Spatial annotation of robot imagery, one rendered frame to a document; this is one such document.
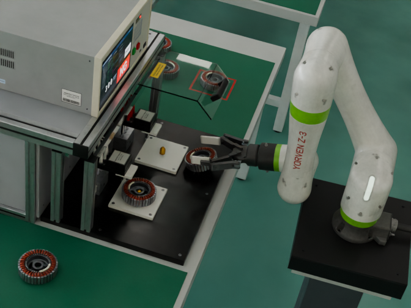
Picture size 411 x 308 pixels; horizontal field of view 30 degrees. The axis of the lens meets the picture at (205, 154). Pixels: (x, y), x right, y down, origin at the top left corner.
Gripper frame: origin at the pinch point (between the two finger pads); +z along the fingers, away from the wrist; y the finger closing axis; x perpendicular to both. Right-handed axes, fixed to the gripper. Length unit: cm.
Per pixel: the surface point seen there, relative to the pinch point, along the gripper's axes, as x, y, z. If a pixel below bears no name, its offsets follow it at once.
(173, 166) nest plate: -4.6, -5.0, 8.8
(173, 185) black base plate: -6.4, -12.9, 6.4
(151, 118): 11.4, -0.8, 16.3
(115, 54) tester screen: 47, -20, 16
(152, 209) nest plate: -4.7, -28.1, 8.3
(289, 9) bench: -11, 134, -5
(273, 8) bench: -11, 133, 3
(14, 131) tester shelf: 34, -46, 39
